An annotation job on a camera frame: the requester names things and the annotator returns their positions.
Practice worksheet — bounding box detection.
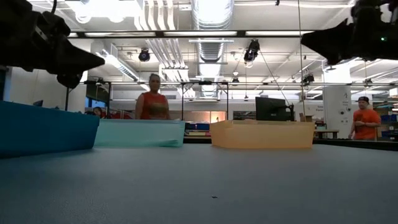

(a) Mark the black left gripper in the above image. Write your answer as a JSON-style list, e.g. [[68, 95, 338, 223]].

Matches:
[[30, 11, 106, 90]]

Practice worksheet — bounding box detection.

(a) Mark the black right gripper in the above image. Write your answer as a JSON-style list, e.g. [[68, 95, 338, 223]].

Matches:
[[300, 0, 398, 65]]

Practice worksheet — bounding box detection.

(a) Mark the teal translucent plastic bin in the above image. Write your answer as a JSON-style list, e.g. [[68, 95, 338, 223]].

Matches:
[[94, 119, 186, 148]]

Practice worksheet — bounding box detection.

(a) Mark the orange translucent plastic bin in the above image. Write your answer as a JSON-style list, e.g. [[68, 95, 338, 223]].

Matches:
[[210, 119, 315, 149]]

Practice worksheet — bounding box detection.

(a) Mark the blue screen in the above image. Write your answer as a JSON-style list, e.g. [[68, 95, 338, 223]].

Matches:
[[85, 96, 108, 109]]

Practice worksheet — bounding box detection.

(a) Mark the white column with signs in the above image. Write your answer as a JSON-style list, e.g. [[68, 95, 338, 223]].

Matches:
[[322, 67, 354, 141]]

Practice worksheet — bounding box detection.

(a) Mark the black ceiling speaker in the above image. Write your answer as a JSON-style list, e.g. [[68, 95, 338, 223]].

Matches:
[[137, 48, 151, 63]]

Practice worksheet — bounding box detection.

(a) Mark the dark blue plastic bin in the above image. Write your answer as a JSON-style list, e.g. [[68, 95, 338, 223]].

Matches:
[[0, 100, 100, 159]]

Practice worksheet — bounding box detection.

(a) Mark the wooden desk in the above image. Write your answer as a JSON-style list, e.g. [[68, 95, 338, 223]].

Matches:
[[313, 129, 340, 140]]

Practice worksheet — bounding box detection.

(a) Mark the storage shelf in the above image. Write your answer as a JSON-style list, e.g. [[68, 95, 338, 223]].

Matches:
[[374, 102, 398, 142]]

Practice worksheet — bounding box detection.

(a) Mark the blue crate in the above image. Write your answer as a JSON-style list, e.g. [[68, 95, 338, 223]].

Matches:
[[185, 123, 211, 131]]

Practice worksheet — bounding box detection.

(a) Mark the black hanging ceiling camera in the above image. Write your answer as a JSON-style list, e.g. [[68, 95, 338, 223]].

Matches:
[[243, 39, 261, 63]]

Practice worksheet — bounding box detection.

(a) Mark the black overhead rail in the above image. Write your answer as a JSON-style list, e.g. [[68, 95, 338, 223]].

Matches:
[[67, 30, 315, 39]]

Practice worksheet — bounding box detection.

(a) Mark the silver ventilation duct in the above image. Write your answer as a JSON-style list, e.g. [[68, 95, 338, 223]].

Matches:
[[190, 0, 234, 98]]

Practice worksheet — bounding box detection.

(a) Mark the black workstation frame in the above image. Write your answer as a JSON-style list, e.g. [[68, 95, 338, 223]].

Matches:
[[63, 80, 398, 122]]

